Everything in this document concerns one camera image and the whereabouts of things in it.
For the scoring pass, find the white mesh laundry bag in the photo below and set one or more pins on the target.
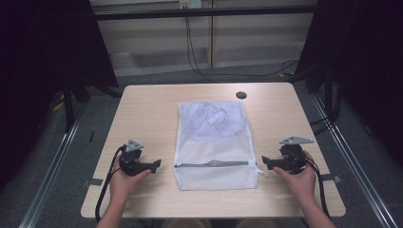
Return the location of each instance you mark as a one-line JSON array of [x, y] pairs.
[[215, 155]]

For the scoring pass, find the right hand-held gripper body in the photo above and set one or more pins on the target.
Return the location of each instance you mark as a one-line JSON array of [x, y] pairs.
[[293, 158]]

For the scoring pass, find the black metal stand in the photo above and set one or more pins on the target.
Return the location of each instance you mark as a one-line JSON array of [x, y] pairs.
[[68, 107]]

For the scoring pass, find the white wall outlet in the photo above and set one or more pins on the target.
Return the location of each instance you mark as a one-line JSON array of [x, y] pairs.
[[190, 3]]

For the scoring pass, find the black curtain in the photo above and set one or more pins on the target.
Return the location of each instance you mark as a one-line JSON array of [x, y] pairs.
[[38, 63], [364, 63]]

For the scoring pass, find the black horizontal bar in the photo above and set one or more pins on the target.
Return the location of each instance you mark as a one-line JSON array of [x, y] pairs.
[[202, 12]]

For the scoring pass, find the silver floor rail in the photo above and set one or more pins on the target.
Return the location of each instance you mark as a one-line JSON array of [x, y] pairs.
[[50, 174], [358, 171]]

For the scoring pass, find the grey tape strip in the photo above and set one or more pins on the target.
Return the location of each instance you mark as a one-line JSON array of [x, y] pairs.
[[332, 178], [93, 182]]

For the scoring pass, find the person's right hand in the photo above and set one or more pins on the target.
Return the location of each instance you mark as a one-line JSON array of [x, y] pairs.
[[301, 183]]

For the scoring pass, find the person's left hand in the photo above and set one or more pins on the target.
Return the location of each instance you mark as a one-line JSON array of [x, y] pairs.
[[123, 186]]

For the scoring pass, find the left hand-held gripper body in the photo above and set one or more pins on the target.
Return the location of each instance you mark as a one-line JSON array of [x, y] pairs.
[[131, 164]]

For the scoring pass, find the white garment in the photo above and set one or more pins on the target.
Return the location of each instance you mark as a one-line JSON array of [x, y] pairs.
[[215, 118]]

